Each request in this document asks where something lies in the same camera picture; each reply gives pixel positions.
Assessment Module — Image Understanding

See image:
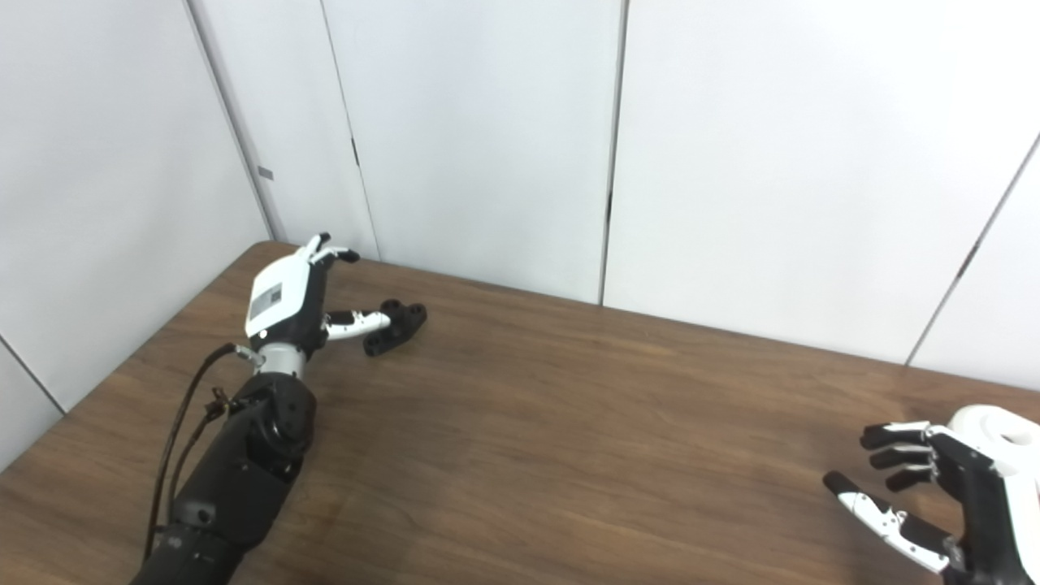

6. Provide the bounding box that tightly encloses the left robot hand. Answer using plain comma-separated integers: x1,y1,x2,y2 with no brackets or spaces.
245,232,392,358

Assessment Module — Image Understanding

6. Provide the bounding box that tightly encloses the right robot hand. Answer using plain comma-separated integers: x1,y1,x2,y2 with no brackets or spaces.
823,421,1040,585

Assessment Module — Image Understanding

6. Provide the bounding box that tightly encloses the round white plastic piece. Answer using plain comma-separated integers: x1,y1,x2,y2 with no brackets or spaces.
947,405,1040,488

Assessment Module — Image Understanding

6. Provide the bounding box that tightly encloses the black flanged holder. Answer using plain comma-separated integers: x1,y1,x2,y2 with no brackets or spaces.
362,300,428,358

